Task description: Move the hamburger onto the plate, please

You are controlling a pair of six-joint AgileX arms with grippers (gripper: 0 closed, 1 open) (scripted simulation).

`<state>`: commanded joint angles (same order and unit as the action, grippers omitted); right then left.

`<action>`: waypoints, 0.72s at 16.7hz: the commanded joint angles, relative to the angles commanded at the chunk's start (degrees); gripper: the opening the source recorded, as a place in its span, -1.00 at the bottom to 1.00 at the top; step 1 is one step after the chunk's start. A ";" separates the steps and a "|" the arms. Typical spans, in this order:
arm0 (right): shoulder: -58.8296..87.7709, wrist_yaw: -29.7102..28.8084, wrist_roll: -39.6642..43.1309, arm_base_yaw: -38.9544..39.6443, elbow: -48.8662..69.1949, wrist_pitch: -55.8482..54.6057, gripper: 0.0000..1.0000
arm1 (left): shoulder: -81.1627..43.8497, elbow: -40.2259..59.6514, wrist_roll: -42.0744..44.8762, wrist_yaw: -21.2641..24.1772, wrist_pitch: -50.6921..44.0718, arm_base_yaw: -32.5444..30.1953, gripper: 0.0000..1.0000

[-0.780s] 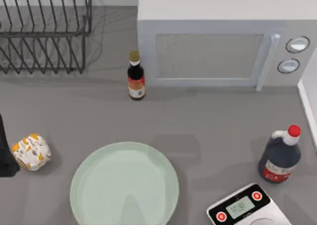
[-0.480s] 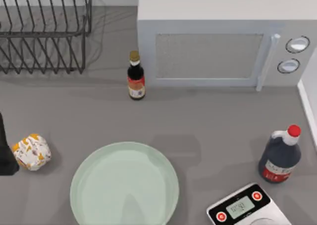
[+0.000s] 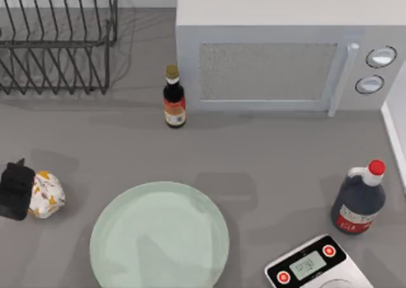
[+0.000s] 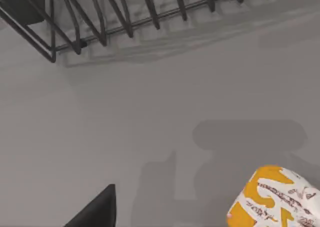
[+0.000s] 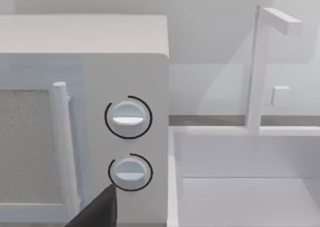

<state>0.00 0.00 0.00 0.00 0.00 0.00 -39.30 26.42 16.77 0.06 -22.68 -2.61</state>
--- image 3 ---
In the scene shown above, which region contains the small dark bottle gold cap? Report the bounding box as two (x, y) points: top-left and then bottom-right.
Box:
(162, 64), (188, 129)

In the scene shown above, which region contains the microwave door with speckled window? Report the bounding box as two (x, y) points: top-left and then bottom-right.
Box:
(189, 30), (351, 113)

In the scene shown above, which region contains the pale green plate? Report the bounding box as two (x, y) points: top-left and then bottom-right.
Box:
(89, 181), (230, 288)

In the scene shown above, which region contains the pale microwave oven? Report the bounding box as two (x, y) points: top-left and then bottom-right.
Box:
(175, 0), (406, 118)

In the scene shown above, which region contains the white yellow patterned bun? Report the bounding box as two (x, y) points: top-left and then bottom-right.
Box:
(27, 171), (67, 219)

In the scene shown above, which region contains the black and silver kitchen scale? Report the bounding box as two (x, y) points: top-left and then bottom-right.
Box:
(263, 233), (376, 288)

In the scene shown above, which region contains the large dark bottle red cap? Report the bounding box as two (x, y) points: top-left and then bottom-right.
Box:
(330, 159), (388, 236)

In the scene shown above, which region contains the small microwave knob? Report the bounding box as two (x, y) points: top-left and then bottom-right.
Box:
(354, 74), (386, 95)

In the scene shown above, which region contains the large microwave knob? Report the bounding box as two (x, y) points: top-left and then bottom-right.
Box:
(365, 46), (398, 69)

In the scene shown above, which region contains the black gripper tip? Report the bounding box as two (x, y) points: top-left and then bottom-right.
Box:
(0, 157), (36, 222)

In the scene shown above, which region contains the dark wire dish rack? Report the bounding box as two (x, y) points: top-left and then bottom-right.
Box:
(0, 0), (121, 96)

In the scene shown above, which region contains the pale microwave door handle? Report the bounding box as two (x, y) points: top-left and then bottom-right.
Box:
(327, 43), (360, 118)

